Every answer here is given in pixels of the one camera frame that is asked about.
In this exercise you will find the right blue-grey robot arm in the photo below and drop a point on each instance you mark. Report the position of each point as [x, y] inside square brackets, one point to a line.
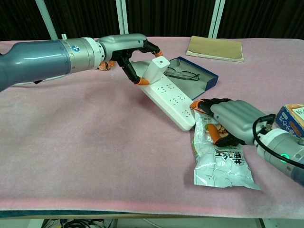
[278, 145]

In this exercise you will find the aluminium partition post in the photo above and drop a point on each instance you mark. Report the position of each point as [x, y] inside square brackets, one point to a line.
[123, 16]
[47, 19]
[217, 19]

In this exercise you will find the brown notebook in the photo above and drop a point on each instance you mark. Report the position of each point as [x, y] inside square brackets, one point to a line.
[216, 48]

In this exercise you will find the blue cookie box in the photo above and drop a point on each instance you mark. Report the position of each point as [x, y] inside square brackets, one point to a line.
[292, 118]

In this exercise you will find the thin-framed eyeglasses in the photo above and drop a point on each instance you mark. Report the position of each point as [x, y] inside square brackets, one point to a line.
[183, 74]

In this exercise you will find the white charger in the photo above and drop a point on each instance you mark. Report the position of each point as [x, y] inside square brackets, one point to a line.
[155, 69]

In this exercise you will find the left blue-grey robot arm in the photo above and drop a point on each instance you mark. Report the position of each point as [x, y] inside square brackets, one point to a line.
[47, 59]

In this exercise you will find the grey blue glasses case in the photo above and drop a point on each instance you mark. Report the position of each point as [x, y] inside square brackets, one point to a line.
[206, 79]

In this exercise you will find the orange snack box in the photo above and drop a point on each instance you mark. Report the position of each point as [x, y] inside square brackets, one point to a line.
[107, 66]

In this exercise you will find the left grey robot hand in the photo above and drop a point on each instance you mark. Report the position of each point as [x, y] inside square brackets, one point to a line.
[118, 46]

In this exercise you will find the silver snack bag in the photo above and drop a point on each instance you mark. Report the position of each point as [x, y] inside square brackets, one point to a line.
[221, 166]

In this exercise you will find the pink table cloth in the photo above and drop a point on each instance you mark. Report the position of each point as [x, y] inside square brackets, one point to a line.
[95, 142]

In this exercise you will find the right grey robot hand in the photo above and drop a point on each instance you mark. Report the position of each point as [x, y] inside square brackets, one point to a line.
[237, 118]

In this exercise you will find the white power strip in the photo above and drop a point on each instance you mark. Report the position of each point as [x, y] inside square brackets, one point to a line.
[171, 99]

